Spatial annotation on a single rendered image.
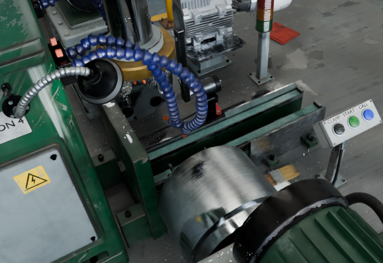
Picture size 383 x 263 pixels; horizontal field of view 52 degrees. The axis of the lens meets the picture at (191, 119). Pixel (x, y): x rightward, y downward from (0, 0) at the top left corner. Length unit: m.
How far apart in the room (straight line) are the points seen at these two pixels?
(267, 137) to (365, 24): 0.99
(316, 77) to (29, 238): 1.21
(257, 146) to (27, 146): 0.72
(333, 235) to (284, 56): 1.30
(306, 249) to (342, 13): 1.69
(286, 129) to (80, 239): 0.69
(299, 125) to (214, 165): 0.52
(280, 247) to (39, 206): 0.49
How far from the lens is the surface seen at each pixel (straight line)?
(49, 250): 0.97
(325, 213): 0.56
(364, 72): 1.74
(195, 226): 0.80
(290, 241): 0.53
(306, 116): 1.29
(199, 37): 1.57
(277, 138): 1.27
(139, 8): 0.81
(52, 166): 0.78
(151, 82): 1.21
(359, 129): 1.12
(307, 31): 1.95
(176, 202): 0.84
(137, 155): 0.90
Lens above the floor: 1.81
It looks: 44 degrees down
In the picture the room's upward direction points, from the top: 6 degrees counter-clockwise
